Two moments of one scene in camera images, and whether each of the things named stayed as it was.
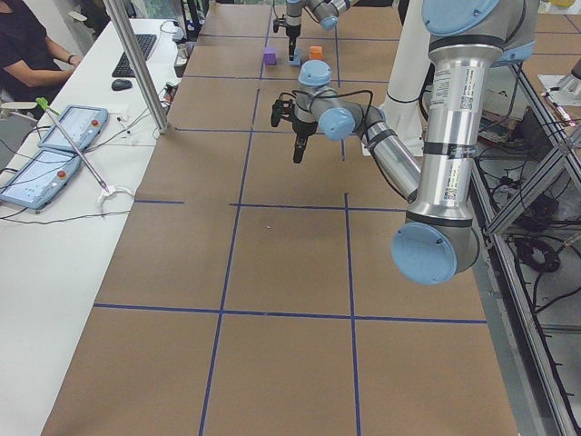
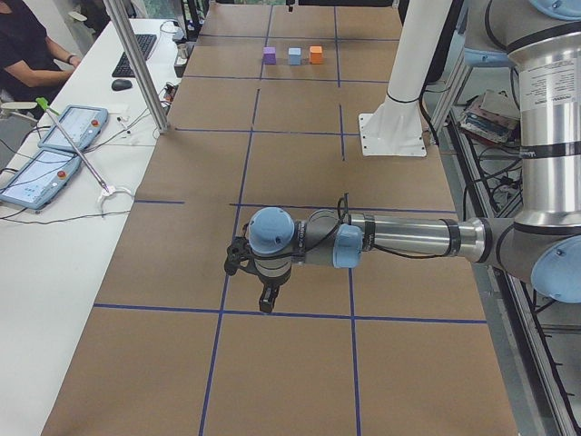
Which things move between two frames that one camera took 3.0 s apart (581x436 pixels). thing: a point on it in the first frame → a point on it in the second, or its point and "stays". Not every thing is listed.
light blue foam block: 297,58 stays
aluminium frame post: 152,99 stays
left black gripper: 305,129 → 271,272
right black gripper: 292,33 → 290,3
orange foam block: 316,52 stays
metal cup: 182,51 stays
